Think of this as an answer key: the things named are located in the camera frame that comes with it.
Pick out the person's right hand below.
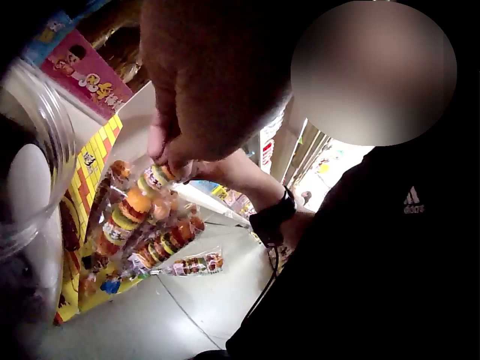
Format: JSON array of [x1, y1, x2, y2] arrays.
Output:
[[173, 149, 288, 211]]

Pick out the person's left hand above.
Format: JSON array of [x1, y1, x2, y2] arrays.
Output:
[[138, 0, 300, 179]]

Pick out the person's right fingers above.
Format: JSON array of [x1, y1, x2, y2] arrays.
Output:
[[173, 162, 201, 185]]

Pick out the person's left fingers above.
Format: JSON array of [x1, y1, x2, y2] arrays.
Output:
[[147, 124, 197, 179]]

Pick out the burger candy strip packet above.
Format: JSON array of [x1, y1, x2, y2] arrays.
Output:
[[96, 163, 181, 263]]

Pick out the black wrist band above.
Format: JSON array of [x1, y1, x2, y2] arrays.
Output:
[[249, 186, 297, 249]]

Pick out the person's body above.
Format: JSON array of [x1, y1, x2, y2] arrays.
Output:
[[224, 144, 480, 360]]

